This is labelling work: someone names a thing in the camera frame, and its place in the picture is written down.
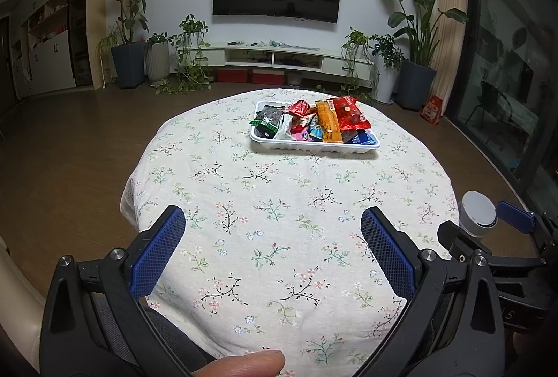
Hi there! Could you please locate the tall plant in dark pot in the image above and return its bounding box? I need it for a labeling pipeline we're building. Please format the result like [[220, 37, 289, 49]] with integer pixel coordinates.
[[93, 0, 153, 89]]

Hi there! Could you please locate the plant in ribbed white pot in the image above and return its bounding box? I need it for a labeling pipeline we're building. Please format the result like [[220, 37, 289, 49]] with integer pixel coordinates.
[[144, 32, 172, 82]]

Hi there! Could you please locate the white television cabinet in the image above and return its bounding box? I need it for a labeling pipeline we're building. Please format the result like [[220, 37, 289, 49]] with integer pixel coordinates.
[[187, 43, 376, 75]]

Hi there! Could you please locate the red packet with round pictures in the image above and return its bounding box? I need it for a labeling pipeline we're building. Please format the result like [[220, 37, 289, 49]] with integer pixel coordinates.
[[327, 96, 372, 131]]

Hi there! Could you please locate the large-leaf plant in dark pot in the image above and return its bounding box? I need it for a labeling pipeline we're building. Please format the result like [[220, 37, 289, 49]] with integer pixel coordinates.
[[370, 0, 469, 110]]

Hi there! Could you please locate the glass sliding door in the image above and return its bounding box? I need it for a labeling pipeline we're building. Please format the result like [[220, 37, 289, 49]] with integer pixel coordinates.
[[447, 0, 558, 203]]

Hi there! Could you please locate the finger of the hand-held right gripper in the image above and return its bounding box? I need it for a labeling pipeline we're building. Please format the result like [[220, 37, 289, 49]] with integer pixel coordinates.
[[497, 200, 558, 256], [437, 220, 543, 269]]

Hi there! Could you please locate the black snack packet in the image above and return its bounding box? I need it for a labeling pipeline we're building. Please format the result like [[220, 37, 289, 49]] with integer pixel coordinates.
[[254, 106, 286, 129]]

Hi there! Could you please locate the pale blue item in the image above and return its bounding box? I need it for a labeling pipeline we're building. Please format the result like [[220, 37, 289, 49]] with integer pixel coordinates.
[[268, 39, 306, 51]]

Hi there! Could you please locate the trailing vine plant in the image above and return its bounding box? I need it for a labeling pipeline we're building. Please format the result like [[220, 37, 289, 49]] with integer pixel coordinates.
[[156, 14, 214, 95]]

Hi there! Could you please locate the white wall cabinet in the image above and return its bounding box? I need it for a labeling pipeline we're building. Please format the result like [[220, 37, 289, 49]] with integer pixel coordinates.
[[0, 0, 110, 103]]

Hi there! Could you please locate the beige curtain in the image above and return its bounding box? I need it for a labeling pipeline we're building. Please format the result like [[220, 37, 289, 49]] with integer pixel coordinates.
[[429, 0, 469, 116]]

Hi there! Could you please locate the person's left hand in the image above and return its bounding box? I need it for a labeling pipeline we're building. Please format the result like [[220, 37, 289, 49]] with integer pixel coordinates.
[[192, 350, 286, 377]]

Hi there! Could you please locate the floral tablecloth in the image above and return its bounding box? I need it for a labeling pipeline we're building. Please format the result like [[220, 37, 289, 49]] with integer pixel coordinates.
[[120, 88, 460, 377]]

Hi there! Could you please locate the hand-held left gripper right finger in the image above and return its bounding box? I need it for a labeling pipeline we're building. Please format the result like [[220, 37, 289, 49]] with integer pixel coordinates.
[[360, 207, 506, 377]]

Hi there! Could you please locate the white plastic tray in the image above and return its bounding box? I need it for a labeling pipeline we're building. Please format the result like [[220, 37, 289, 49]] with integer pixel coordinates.
[[249, 100, 381, 153]]

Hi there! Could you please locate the red storage box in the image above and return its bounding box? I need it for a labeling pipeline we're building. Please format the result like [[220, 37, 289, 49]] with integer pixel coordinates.
[[251, 69, 286, 85], [216, 69, 249, 83]]

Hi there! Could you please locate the orange snack packet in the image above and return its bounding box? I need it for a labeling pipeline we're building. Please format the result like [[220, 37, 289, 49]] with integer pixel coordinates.
[[315, 99, 343, 143]]

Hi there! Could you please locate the red paper bag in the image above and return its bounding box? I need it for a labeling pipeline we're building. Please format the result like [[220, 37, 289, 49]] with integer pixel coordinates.
[[419, 95, 443, 126]]

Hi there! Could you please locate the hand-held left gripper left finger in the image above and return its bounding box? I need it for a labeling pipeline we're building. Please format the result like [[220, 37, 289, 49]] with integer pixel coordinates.
[[39, 205, 219, 377]]

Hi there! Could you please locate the green snack packet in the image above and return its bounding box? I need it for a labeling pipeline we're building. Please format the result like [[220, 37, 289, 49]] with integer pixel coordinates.
[[250, 118, 280, 139]]

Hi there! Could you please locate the plant in smooth white pot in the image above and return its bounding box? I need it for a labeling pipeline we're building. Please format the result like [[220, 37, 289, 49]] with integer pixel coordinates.
[[370, 34, 404, 105]]

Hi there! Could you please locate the dark blue snack packet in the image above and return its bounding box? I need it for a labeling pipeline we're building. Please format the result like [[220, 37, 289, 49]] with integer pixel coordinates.
[[349, 128, 378, 146]]

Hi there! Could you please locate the red snack packet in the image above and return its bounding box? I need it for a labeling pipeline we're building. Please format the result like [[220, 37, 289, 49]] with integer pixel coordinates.
[[285, 99, 317, 118]]

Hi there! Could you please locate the hanging trailing plant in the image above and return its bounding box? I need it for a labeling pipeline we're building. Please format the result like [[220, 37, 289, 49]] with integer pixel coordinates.
[[316, 27, 376, 103]]

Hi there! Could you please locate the long white snack packet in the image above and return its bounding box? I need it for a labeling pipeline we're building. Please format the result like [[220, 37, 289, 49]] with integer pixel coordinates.
[[274, 112, 297, 141]]

